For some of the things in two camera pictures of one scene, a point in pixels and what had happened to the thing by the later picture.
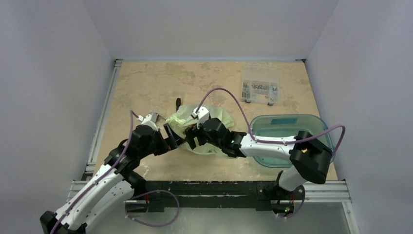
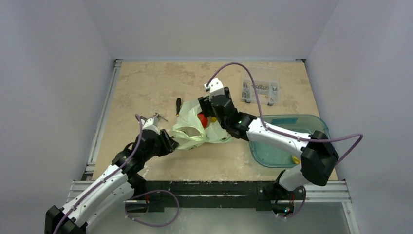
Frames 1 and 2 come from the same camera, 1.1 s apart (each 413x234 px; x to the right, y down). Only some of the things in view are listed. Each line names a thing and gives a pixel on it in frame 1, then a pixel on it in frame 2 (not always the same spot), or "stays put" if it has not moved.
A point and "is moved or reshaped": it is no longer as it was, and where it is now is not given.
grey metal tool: (154, 116) stays put
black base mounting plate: (238, 195) stays put
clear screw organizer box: (260, 84) stays put
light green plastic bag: (183, 119) is moved or reshaped
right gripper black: (200, 136) to (205, 105)
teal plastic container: (283, 127) stays put
